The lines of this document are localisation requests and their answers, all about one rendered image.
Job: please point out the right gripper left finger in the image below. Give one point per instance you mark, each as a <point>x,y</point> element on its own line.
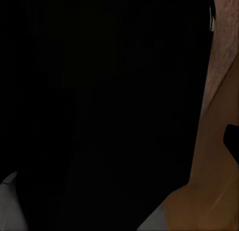
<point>12,140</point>

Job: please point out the door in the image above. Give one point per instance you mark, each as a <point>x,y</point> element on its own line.
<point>210,200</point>

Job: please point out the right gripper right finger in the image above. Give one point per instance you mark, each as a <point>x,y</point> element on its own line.
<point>231,140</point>

